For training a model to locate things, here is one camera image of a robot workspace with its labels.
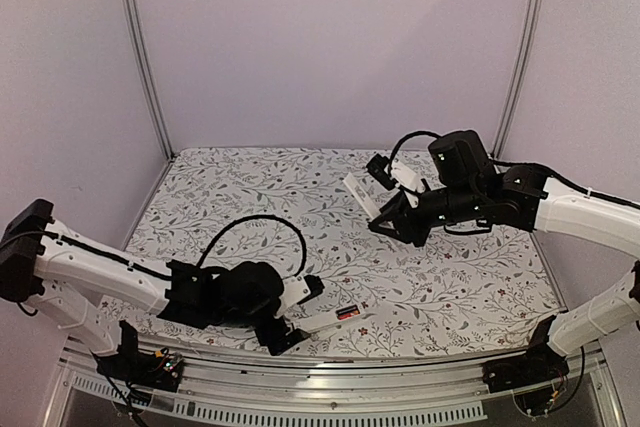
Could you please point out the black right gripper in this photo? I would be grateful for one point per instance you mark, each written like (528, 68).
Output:
(396, 210)

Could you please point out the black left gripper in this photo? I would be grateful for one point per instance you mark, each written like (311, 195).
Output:
(269, 338)

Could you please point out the white air conditioner remote control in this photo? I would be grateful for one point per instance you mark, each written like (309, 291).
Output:
(325, 321)

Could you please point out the white remote battery cover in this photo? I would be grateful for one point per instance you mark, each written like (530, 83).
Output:
(361, 196)

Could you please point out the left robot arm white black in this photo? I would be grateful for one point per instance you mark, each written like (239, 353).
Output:
(50, 268)

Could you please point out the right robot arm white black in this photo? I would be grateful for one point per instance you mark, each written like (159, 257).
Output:
(527, 196)

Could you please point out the floral patterned table mat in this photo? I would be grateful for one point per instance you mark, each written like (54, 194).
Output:
(289, 207)

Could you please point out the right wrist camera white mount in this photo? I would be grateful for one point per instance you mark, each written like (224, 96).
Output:
(393, 174)

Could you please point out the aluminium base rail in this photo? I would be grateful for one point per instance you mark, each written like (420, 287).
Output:
(233, 387)

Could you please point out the right aluminium corner post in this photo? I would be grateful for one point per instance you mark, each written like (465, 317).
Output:
(518, 75)

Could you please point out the aluminium corner post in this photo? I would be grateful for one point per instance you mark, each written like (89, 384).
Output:
(145, 72)
(518, 75)

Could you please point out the left aluminium corner post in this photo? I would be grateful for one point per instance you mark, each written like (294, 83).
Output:
(145, 72)

